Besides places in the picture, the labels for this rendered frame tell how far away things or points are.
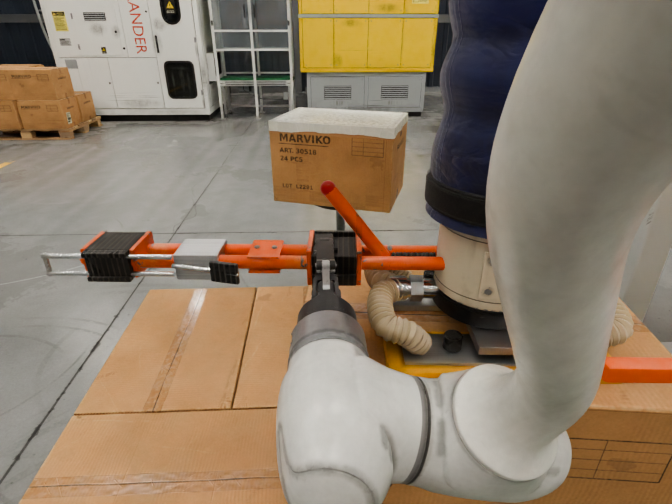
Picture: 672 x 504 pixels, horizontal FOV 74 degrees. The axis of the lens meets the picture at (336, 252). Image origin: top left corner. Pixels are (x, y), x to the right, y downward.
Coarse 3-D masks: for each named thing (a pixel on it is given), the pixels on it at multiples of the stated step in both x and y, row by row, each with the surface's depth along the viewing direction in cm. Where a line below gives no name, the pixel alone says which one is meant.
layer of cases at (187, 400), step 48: (240, 288) 166; (288, 288) 166; (144, 336) 140; (192, 336) 140; (240, 336) 140; (288, 336) 140; (96, 384) 122; (144, 384) 122; (192, 384) 122; (240, 384) 122; (96, 432) 107; (144, 432) 107; (192, 432) 107; (240, 432) 107; (48, 480) 96; (96, 480) 96; (144, 480) 96; (192, 480) 96; (240, 480) 96
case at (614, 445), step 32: (352, 288) 87; (416, 320) 78; (448, 320) 78; (384, 352) 70; (608, 352) 70; (640, 352) 70; (608, 384) 64; (640, 384) 64; (608, 416) 61; (640, 416) 60; (576, 448) 64; (608, 448) 63; (640, 448) 63; (576, 480) 67; (608, 480) 66; (640, 480) 66
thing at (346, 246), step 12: (312, 240) 70; (336, 240) 73; (348, 240) 73; (360, 240) 70; (312, 252) 69; (348, 252) 69; (360, 252) 67; (312, 264) 67; (348, 264) 67; (360, 264) 67; (312, 276) 68; (336, 276) 68; (348, 276) 68; (360, 276) 68
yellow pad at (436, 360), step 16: (432, 336) 70; (448, 336) 66; (464, 336) 70; (400, 352) 67; (432, 352) 67; (448, 352) 67; (464, 352) 67; (400, 368) 64; (416, 368) 64; (432, 368) 64; (448, 368) 64; (464, 368) 64; (512, 368) 64
